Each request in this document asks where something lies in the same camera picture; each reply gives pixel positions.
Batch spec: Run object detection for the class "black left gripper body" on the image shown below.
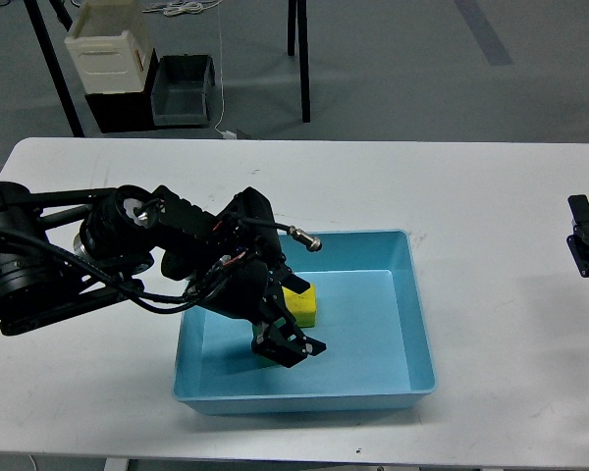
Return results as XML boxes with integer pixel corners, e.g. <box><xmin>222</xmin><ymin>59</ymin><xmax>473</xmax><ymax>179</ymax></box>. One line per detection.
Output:
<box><xmin>186</xmin><ymin>258</ymin><xmax>283</xmax><ymax>325</ymax></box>

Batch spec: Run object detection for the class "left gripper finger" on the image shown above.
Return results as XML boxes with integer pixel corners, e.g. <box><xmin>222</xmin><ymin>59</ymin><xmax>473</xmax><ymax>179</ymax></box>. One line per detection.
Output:
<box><xmin>251</xmin><ymin>298</ymin><xmax>327</xmax><ymax>368</ymax></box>
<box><xmin>267</xmin><ymin>255</ymin><xmax>311</xmax><ymax>301</ymax></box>

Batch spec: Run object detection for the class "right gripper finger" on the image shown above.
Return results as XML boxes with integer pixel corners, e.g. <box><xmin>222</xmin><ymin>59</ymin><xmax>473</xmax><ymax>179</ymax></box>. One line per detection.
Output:
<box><xmin>566</xmin><ymin>194</ymin><xmax>589</xmax><ymax>278</ymax></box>

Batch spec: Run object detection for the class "green block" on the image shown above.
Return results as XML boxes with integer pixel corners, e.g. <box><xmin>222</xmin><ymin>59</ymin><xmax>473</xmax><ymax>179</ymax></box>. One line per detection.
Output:
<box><xmin>253</xmin><ymin>353</ymin><xmax>282</xmax><ymax>368</ymax></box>

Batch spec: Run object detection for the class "yellow block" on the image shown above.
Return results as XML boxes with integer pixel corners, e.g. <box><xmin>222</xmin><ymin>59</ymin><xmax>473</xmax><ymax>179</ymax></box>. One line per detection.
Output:
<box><xmin>282</xmin><ymin>284</ymin><xmax>317</xmax><ymax>328</ymax></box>

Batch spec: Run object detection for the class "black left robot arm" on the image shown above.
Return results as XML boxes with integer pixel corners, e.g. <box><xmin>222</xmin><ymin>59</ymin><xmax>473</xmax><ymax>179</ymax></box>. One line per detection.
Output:
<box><xmin>0</xmin><ymin>182</ymin><xmax>326</xmax><ymax>367</ymax></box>

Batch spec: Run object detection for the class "light blue plastic box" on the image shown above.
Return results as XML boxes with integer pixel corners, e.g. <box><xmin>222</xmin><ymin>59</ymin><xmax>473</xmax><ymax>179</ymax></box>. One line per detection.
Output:
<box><xmin>173</xmin><ymin>230</ymin><xmax>437</xmax><ymax>415</ymax></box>

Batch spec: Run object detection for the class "dark grey open bin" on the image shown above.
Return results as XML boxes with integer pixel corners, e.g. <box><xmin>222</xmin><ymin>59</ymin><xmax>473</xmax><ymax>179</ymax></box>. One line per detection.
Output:
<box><xmin>150</xmin><ymin>54</ymin><xmax>215</xmax><ymax>128</ymax></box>

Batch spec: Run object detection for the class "black crate under cream crate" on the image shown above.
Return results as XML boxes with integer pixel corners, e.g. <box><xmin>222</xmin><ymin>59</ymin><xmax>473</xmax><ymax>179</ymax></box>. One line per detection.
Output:
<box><xmin>85</xmin><ymin>51</ymin><xmax>158</xmax><ymax>133</ymax></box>

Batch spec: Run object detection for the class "black table legs centre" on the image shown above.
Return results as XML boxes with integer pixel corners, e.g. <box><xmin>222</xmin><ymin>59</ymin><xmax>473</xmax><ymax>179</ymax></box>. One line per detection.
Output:
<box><xmin>287</xmin><ymin>0</ymin><xmax>311</xmax><ymax>123</ymax></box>

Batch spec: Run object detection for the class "cream plastic crate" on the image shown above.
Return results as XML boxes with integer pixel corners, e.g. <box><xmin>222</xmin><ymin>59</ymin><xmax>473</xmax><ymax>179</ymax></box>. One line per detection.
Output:
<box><xmin>65</xmin><ymin>1</ymin><xmax>153</xmax><ymax>94</ymax></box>

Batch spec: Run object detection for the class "black table leg left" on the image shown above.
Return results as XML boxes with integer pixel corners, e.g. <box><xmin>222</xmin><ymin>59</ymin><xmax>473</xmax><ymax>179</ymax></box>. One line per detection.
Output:
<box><xmin>24</xmin><ymin>0</ymin><xmax>84</xmax><ymax>137</ymax></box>

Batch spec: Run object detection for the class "white hanging cable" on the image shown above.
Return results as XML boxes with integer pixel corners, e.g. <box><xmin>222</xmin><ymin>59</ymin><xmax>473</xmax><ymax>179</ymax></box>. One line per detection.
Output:
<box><xmin>215</xmin><ymin>0</ymin><xmax>227</xmax><ymax>133</ymax></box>

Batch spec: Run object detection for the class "white coiled cable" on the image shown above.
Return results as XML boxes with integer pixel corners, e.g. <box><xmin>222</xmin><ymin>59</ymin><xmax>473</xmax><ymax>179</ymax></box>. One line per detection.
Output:
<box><xmin>141</xmin><ymin>0</ymin><xmax>223</xmax><ymax>17</ymax></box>

